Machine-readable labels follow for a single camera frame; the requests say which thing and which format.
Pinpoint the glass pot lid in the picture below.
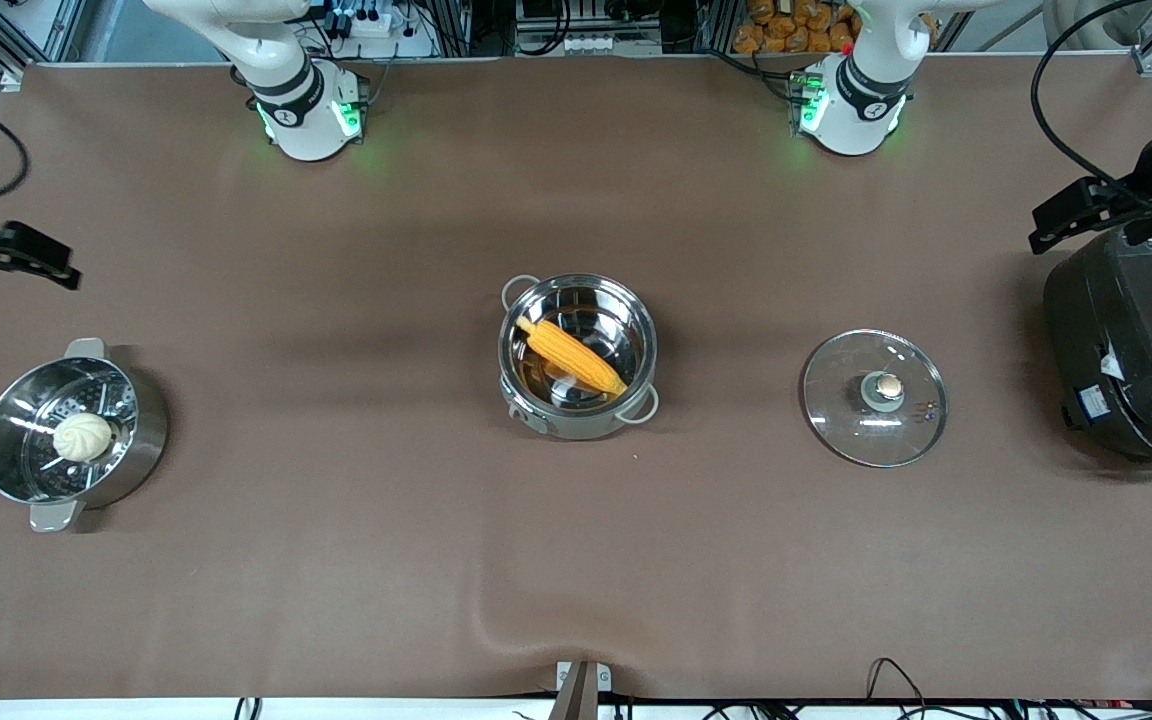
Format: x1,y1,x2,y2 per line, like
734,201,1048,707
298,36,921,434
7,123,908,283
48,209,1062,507
801,329,950,470

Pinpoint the yellow corn cob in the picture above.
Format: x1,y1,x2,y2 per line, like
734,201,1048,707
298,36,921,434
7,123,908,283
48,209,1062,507
517,316,630,398

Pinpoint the steel steamer pot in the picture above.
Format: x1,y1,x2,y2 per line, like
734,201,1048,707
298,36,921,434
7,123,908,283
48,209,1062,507
0,338,170,534

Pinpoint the black rice cooker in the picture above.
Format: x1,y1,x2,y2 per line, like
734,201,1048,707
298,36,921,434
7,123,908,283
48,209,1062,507
1043,226,1152,474

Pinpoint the white steamed bun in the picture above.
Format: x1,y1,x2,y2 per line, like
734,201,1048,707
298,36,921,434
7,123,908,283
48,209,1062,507
53,413,116,463

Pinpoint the perforated steel steamer plate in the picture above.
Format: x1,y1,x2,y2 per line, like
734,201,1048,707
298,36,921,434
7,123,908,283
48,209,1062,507
0,378,133,496

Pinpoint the pile of orange buns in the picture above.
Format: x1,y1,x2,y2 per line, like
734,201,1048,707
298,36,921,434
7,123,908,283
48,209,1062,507
732,0,859,56

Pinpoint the white power strip with plugs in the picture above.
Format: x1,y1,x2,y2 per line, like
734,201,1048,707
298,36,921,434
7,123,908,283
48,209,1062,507
324,0,440,59

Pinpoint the small white power strip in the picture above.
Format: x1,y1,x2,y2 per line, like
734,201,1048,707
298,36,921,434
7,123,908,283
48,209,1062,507
563,32,639,55

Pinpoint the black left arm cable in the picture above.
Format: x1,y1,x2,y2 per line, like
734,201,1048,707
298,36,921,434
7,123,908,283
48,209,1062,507
1030,0,1152,206

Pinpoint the grey ribbed hose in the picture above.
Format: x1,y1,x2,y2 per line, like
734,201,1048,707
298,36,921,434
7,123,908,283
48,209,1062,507
1042,0,1139,51

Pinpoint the thin black looped cable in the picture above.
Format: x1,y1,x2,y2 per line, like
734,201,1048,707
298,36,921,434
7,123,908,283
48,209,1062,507
865,656,929,709

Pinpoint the steel pot with handles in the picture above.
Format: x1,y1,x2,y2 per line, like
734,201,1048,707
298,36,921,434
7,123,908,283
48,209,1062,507
498,273,661,442

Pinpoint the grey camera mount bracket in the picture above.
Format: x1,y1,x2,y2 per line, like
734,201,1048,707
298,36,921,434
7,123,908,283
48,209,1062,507
547,659,614,720

